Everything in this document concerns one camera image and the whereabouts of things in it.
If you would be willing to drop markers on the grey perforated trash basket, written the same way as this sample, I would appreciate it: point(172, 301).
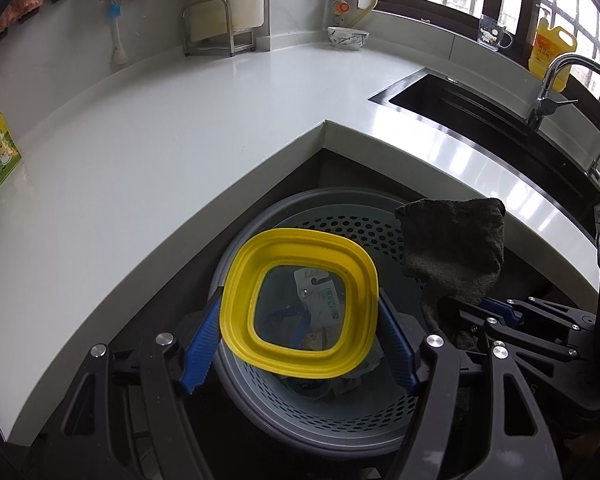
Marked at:
point(330, 410)

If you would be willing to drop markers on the yellow detergent bottle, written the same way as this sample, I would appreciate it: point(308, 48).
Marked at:
point(552, 55)

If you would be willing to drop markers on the white patterned bowl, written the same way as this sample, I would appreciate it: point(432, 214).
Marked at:
point(348, 39)

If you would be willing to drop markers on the steel sink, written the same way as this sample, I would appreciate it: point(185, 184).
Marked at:
point(480, 105)

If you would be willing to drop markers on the dark knit cloth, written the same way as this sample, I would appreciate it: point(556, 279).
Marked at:
point(455, 245)

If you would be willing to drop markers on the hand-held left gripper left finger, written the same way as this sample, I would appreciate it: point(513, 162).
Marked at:
point(200, 355)

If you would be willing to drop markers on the orange white valve knob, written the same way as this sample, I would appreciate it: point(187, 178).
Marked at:
point(342, 6)

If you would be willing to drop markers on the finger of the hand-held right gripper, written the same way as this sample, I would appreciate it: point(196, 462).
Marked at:
point(500, 310)
point(530, 340)

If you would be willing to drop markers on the chrome sink faucet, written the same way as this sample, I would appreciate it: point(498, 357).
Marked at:
point(555, 72)

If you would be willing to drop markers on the white blue bottle brush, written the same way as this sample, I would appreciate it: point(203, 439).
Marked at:
point(116, 35)

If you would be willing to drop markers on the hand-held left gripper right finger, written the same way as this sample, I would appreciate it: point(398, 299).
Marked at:
point(397, 347)

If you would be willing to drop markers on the clear printed cup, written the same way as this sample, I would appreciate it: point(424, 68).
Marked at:
point(495, 34)

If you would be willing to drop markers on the yellow plastic lid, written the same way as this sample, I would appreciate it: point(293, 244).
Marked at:
point(240, 280)

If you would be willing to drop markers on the white green card packaging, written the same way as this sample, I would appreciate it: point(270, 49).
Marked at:
point(325, 300)

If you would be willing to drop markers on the metal cutting board rack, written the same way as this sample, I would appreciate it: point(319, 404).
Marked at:
point(227, 40)

